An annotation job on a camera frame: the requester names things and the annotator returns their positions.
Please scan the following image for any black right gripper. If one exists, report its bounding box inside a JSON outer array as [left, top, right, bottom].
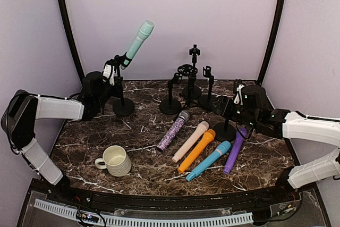
[[210, 95, 259, 129]]

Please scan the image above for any black stand of purple microphone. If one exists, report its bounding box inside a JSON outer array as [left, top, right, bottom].
[[213, 79, 243, 142]]

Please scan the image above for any black stand of green microphone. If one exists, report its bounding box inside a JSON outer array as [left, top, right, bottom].
[[113, 55, 135, 117]]

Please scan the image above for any beige pink microphone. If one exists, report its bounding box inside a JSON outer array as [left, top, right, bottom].
[[172, 121, 209, 163]]

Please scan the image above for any orange microphone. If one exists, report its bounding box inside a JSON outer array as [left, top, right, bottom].
[[177, 129, 216, 173]]

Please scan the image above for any blue microphone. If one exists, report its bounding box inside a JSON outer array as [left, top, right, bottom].
[[186, 140, 231, 181]]

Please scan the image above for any glitter purple silver microphone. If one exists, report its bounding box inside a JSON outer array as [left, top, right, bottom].
[[156, 111, 190, 152]]

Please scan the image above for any black stand of blue microphone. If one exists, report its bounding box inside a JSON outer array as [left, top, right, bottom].
[[159, 72, 182, 115]]

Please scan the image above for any mint green microphone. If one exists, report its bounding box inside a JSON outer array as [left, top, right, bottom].
[[121, 20, 155, 70]]

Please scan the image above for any black tripod microphone stand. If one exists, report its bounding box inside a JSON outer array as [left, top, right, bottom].
[[172, 64, 199, 121]]

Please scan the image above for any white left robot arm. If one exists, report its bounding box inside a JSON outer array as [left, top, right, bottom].
[[1, 72, 123, 204]]

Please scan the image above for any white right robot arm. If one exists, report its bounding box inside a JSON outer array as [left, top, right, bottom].
[[210, 82, 339, 203]]

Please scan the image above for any cream ceramic mug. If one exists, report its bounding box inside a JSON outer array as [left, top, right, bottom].
[[95, 145, 132, 177]]

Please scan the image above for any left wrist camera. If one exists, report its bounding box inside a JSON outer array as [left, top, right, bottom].
[[102, 60, 117, 86]]

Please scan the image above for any black front table rail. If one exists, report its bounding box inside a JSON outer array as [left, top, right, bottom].
[[40, 183, 302, 215]]

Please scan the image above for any white slotted cable duct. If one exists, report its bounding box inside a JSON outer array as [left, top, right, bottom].
[[33, 199, 253, 227]]

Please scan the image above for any left black frame post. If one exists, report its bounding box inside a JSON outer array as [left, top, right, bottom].
[[57, 0, 84, 82]]

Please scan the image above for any black frame post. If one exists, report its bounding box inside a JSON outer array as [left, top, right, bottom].
[[57, 0, 84, 82], [256, 0, 285, 86]]

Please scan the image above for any right black frame post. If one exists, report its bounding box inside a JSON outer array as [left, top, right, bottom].
[[256, 0, 285, 86]]

